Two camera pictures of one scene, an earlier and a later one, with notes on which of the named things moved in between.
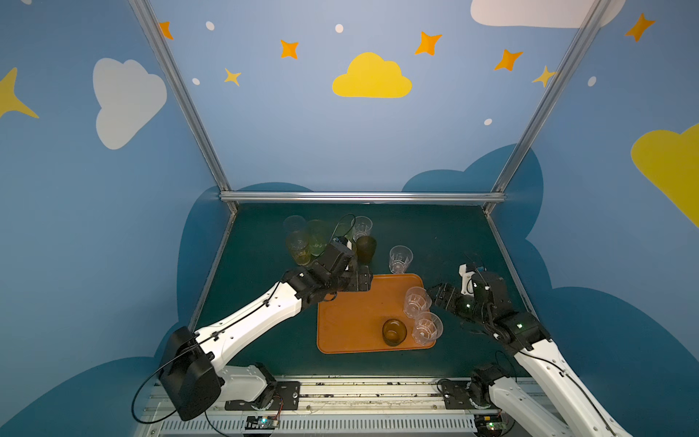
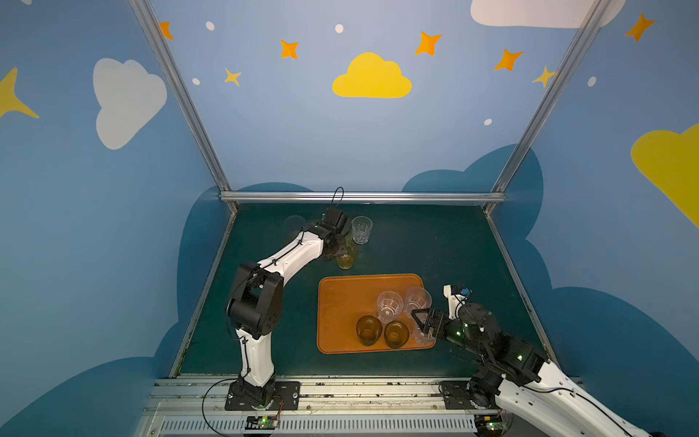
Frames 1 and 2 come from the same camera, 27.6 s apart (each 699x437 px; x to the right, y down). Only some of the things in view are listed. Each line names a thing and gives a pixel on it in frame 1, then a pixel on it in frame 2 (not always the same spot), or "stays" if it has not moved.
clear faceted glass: [428, 327] stays
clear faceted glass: [400, 256] to [389, 305]
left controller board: [260, 422] stays
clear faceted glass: [417, 301] stays
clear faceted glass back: [360, 227] stays
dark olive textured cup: [366, 247] to [369, 330]
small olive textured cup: [394, 331] stays
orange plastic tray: [369, 321] stays
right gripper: [451, 298] to [434, 323]
